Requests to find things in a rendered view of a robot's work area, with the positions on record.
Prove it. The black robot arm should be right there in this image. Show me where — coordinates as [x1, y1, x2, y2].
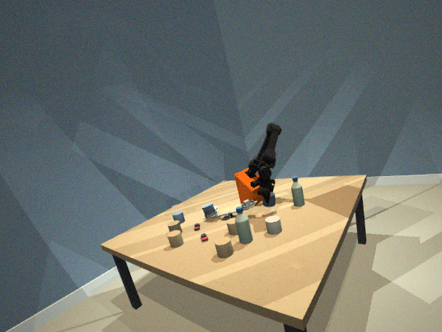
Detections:
[245, 123, 282, 188]

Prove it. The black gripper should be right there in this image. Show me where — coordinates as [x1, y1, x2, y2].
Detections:
[257, 176, 275, 204]

